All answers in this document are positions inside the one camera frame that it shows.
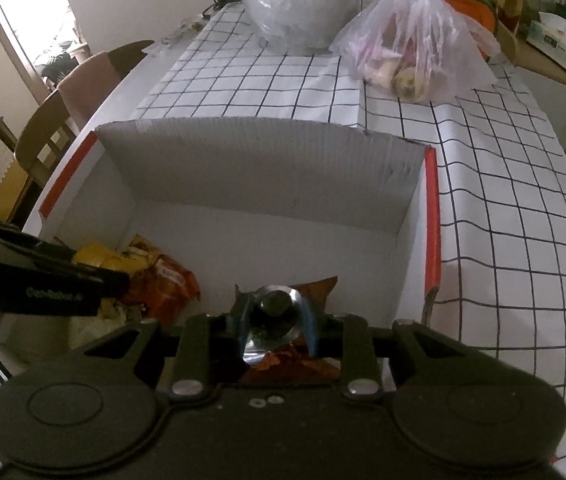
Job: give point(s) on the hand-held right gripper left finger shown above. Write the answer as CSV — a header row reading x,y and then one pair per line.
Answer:
x,y
190,355

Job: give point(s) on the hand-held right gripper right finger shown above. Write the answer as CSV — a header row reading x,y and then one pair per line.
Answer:
x,y
360,355

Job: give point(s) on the wooden chair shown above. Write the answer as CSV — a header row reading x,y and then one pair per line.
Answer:
x,y
38,135

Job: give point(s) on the brown cloth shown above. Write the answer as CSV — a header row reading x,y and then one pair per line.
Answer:
x,y
83,95

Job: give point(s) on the yellow snack packet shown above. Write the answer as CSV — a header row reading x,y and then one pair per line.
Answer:
x,y
98,256

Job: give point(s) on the orange container with brushes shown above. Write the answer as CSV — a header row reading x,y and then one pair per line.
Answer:
x,y
468,5

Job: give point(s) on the small brown snack packet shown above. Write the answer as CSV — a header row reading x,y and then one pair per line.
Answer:
x,y
140,247

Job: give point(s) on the clear plastic bag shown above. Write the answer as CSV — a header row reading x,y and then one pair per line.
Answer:
x,y
293,5

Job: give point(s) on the red snack packet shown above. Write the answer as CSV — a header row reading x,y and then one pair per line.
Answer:
x,y
163,282

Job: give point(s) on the translucent plastic bag with food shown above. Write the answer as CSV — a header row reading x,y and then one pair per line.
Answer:
x,y
413,50

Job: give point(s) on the white green tissue box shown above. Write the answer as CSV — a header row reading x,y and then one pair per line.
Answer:
x,y
553,35

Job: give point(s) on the clear plastic wrapper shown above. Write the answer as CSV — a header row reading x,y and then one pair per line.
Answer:
x,y
178,35

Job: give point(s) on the white checked tablecloth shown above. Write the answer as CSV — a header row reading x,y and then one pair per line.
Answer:
x,y
488,185

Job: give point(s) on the glass bottle amber liquid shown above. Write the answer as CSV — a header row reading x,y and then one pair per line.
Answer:
x,y
510,5

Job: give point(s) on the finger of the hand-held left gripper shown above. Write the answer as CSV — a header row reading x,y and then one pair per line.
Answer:
x,y
113,282

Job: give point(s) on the dark round foil snack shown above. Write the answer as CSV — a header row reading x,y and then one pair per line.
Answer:
x,y
273,305

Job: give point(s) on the red cardboard box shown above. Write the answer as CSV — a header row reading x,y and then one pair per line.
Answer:
x,y
263,175

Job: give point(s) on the red-brown chip bag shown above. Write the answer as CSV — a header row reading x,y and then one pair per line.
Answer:
x,y
293,367

